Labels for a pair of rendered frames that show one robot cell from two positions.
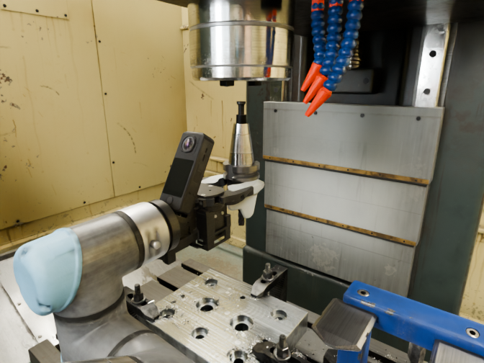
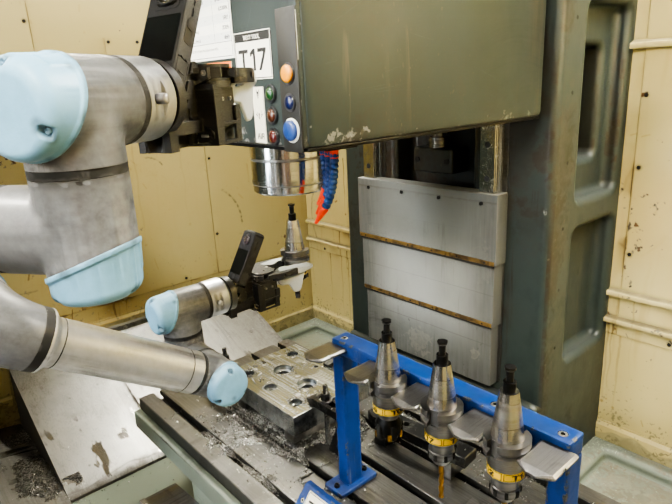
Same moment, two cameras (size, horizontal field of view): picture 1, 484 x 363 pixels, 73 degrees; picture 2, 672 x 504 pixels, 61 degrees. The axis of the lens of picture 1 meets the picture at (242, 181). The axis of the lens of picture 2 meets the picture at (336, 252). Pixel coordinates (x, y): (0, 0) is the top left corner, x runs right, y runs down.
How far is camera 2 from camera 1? 0.74 m
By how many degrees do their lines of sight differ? 12
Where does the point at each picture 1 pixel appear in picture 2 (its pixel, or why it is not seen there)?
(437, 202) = (511, 284)
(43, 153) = (147, 225)
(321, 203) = (413, 283)
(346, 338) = (318, 356)
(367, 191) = (449, 272)
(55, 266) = (166, 308)
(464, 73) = (519, 162)
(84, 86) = (187, 152)
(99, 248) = (187, 301)
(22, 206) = not seen: hidden behind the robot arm
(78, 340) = not seen: hidden behind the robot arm
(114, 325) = (195, 345)
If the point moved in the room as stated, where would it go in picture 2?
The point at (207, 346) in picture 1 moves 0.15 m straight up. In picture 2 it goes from (273, 395) to (268, 337)
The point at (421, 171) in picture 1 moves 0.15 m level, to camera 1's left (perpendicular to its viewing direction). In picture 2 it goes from (487, 253) to (425, 253)
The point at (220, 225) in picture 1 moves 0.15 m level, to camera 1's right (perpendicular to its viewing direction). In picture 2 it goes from (271, 295) to (341, 297)
